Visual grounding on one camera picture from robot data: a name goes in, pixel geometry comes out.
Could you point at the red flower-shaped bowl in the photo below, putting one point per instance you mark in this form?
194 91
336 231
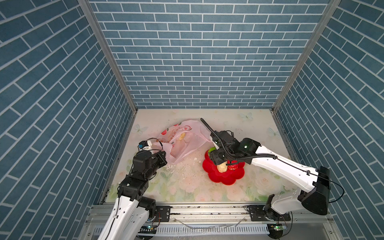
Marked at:
228 178

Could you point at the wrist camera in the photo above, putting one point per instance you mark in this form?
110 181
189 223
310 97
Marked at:
225 138
145 145

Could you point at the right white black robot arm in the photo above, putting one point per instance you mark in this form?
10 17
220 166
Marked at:
313 185

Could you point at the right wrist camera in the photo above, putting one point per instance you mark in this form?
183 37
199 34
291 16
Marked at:
225 138

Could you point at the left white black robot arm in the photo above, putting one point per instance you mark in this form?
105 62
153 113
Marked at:
131 209

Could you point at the pink plastic bag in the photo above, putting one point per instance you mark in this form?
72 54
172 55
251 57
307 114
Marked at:
182 139

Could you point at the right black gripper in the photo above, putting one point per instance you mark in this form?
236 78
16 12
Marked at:
214 157

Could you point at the white cable duct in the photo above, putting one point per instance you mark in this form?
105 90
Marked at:
178 230

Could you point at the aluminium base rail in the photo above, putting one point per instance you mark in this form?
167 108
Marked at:
301 225

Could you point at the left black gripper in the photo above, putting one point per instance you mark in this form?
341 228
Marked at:
162 160

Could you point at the green fake fruit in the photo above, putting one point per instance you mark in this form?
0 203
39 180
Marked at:
211 149

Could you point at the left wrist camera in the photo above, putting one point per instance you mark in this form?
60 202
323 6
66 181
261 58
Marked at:
145 145

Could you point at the red fake apple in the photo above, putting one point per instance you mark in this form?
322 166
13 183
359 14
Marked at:
232 167

